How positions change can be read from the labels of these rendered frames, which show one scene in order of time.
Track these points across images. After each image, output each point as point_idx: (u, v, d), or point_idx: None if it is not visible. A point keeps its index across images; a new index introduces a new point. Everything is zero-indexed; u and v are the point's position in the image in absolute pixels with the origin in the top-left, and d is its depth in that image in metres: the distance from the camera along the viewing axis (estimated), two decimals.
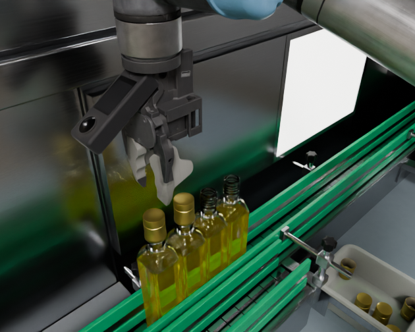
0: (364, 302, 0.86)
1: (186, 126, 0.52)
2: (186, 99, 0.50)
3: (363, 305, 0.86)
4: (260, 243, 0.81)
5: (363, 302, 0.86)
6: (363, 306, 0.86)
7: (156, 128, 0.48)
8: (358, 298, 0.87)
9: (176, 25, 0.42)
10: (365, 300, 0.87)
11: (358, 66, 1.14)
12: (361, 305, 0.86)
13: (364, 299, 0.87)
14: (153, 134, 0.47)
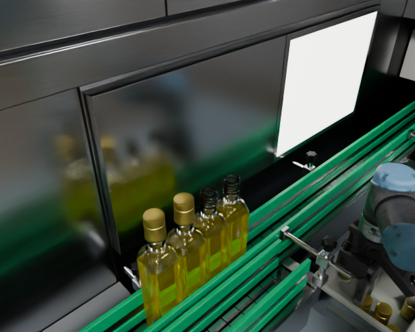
0: (365, 302, 0.86)
1: None
2: None
3: (364, 305, 0.86)
4: (260, 243, 0.81)
5: (363, 302, 0.86)
6: (364, 306, 0.86)
7: None
8: None
9: None
10: (366, 300, 0.87)
11: (358, 66, 1.14)
12: (362, 305, 0.86)
13: (365, 299, 0.87)
14: None
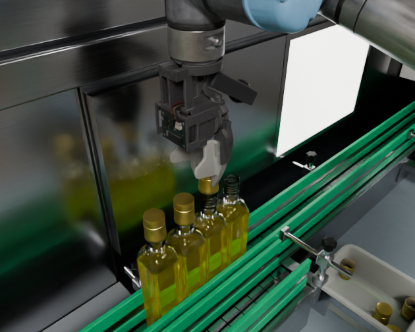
0: None
1: None
2: (168, 100, 0.55)
3: None
4: (260, 243, 0.81)
5: None
6: None
7: None
8: None
9: None
10: None
11: (358, 66, 1.14)
12: None
13: None
14: None
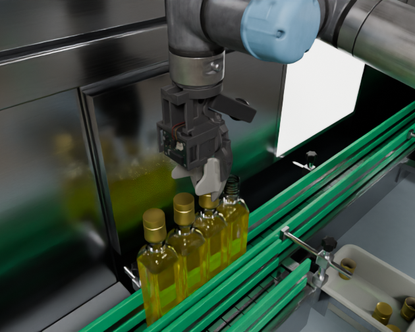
0: None
1: None
2: (170, 120, 0.57)
3: None
4: (260, 243, 0.81)
5: None
6: None
7: None
8: None
9: None
10: None
11: (358, 66, 1.14)
12: None
13: None
14: None
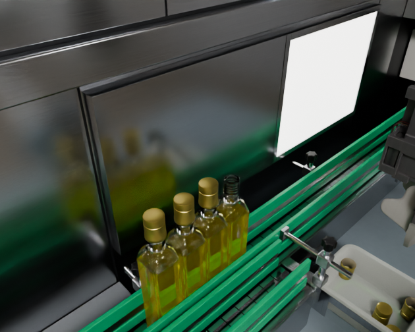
0: (215, 184, 0.65)
1: None
2: None
3: (217, 187, 0.65)
4: (260, 243, 0.81)
5: (214, 184, 0.65)
6: (217, 188, 0.65)
7: None
8: (207, 187, 0.64)
9: None
10: (211, 182, 0.66)
11: (358, 66, 1.14)
12: (217, 189, 0.65)
13: (209, 182, 0.65)
14: None
